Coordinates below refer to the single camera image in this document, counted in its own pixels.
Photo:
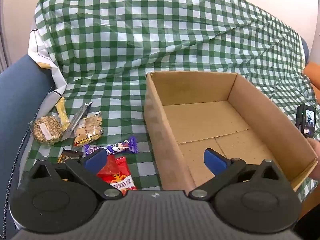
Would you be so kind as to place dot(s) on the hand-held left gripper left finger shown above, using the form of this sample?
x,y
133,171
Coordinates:
x,y
95,160

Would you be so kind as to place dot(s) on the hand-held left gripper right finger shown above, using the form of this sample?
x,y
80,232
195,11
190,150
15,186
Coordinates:
x,y
215,161

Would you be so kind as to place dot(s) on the red snack packet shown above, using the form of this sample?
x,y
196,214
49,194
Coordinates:
x,y
117,172

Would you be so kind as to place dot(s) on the purple candy packet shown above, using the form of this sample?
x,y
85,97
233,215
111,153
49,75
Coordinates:
x,y
120,147

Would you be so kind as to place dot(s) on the cardboard box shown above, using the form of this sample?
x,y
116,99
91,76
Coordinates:
x,y
207,120

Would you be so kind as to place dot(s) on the silver foil packet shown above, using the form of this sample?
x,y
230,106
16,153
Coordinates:
x,y
76,120

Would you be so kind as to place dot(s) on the yellow candy bar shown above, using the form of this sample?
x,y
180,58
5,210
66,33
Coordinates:
x,y
61,112

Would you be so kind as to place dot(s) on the person's right forearm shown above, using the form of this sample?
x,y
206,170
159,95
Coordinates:
x,y
315,160

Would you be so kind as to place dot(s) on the brown chocolate bar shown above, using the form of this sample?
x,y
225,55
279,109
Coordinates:
x,y
68,155

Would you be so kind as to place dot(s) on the clear packet of biscuits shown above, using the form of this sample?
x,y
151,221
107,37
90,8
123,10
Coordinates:
x,y
90,130

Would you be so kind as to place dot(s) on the orange cushion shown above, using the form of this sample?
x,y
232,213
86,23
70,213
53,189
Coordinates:
x,y
312,76

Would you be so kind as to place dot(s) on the round peanut brittle packet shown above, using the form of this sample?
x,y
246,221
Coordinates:
x,y
46,130

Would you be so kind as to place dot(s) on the blue fabric sofa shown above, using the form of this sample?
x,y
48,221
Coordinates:
x,y
22,92

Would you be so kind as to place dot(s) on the white pillow with gold print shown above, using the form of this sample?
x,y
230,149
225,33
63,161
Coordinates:
x,y
42,55

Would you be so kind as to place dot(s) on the green checkered cloth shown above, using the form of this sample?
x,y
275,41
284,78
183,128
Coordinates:
x,y
150,35

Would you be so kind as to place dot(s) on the grey curtain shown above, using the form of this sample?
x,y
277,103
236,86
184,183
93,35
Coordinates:
x,y
3,30

